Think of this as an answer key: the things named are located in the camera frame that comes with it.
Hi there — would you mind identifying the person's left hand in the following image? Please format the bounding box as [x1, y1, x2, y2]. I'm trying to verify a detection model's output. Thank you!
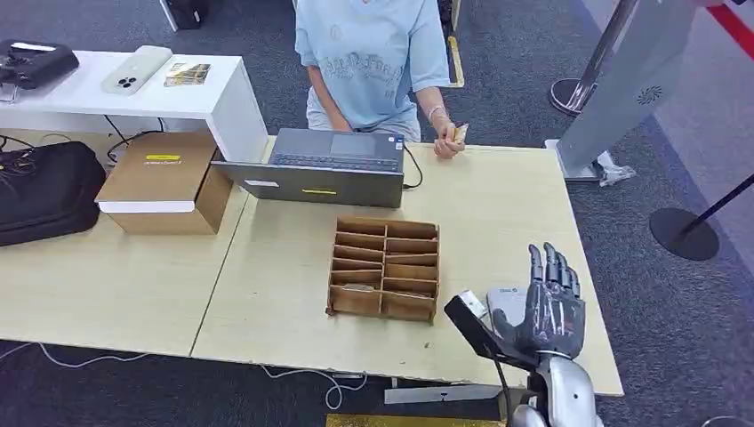
[432, 117, 469, 161]

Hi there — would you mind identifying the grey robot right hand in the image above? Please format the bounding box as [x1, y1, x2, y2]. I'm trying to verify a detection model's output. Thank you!
[491, 242, 588, 361]

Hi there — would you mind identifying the yellow black floor strip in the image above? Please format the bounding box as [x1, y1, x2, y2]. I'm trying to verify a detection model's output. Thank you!
[445, 0, 466, 90]

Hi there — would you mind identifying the person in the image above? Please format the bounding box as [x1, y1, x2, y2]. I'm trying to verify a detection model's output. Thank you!
[293, 0, 453, 143]

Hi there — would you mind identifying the grey open laptop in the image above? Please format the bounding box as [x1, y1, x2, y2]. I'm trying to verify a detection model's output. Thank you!
[212, 126, 407, 210]

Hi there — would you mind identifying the wooden card sorting box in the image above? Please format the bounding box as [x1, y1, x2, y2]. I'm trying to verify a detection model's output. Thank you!
[325, 216, 441, 325]

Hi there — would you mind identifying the crumpled clear plastic wrap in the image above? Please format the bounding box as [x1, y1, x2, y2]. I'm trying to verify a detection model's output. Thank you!
[593, 150, 638, 189]

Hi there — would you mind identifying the grey kiosk stand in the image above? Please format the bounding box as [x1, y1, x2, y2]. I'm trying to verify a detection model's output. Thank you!
[544, 0, 702, 182]

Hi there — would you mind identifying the white side table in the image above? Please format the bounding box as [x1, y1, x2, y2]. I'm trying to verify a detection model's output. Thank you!
[0, 50, 270, 165]

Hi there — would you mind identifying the gold card pack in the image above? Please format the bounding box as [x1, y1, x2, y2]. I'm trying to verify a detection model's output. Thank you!
[163, 61, 213, 88]

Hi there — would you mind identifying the brown cardboard box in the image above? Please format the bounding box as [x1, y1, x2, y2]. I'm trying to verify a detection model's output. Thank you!
[94, 130, 235, 237]

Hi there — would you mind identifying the black chair base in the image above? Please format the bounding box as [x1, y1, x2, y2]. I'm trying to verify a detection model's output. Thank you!
[158, 0, 212, 32]

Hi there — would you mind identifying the red barrier belt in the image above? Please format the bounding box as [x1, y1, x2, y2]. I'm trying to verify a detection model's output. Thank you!
[706, 4, 754, 62]

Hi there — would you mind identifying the pale smartphone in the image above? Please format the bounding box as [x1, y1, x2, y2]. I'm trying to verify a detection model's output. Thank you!
[100, 44, 174, 97]

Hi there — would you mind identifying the black soft bag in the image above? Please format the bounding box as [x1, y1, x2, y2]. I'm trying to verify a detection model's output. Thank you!
[0, 141, 108, 248]

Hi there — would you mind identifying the black laptop cable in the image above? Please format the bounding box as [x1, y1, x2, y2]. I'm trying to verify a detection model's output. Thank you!
[403, 144, 425, 191]

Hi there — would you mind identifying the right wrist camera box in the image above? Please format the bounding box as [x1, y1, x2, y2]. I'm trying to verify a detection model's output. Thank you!
[444, 286, 541, 373]

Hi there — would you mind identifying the chrome stanchion post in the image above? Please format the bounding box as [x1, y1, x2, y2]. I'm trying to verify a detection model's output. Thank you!
[548, 0, 640, 117]

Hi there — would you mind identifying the grey metal table bracket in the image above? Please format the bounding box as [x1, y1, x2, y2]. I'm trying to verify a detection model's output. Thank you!
[383, 383, 503, 407]

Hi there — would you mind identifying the black stanchion post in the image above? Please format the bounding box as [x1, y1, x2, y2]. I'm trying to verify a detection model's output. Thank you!
[648, 172, 754, 262]

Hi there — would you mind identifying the looped white floor cable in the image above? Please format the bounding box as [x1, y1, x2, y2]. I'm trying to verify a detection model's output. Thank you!
[260, 364, 369, 412]

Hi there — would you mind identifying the black power cable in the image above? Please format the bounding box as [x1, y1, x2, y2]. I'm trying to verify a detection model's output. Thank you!
[103, 115, 169, 165]

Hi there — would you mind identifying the long white floor cable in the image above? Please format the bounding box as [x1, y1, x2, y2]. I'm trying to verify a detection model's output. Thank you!
[0, 342, 149, 370]

